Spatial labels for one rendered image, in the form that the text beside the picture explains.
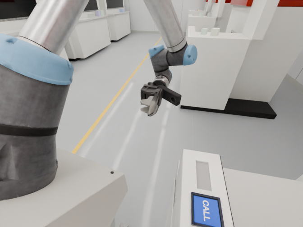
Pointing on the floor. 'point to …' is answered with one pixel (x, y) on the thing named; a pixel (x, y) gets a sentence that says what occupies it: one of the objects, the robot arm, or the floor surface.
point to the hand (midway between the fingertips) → (151, 113)
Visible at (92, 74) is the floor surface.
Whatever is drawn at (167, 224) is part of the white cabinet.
